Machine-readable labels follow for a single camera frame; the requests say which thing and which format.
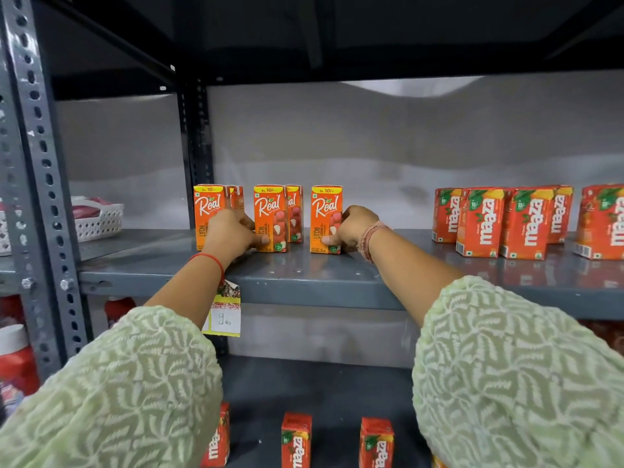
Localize light green embroidered garment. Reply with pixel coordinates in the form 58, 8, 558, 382
0, 275, 624, 468

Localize red jar with white lid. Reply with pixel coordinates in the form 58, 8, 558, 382
0, 323, 41, 421

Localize gray metal shelf rack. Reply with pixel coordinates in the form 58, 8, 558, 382
0, 0, 624, 468

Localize perforated gray rack post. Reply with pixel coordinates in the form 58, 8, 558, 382
0, 0, 89, 382

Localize white plastic basket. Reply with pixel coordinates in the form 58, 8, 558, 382
0, 209, 13, 257
70, 195, 125, 243

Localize person's right forearm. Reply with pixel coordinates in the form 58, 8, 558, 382
365, 226, 467, 328

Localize dark perforated rack post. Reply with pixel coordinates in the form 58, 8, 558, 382
177, 78, 215, 230

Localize person's left forearm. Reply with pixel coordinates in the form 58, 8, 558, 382
145, 254, 226, 332

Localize gray metal shelf board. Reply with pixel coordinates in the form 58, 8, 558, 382
77, 228, 624, 321

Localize red packets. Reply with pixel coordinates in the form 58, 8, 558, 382
71, 196, 114, 220

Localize paper price tag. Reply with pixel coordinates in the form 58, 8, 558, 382
202, 279, 242, 338

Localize red thread wristband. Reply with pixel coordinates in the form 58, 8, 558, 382
188, 253, 226, 286

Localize person's right hand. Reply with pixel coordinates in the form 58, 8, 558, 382
321, 205, 382, 255

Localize person's left hand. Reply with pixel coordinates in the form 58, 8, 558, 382
202, 208, 270, 267

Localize pink bracelet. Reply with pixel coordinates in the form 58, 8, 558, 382
357, 221, 392, 264

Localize red mango drink carton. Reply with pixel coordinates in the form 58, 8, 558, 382
500, 188, 556, 261
201, 402, 231, 468
281, 412, 313, 468
456, 188, 509, 259
573, 184, 624, 261
547, 185, 575, 245
359, 417, 395, 468
432, 188, 464, 244

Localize red bottle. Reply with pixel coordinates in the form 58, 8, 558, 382
104, 296, 137, 329

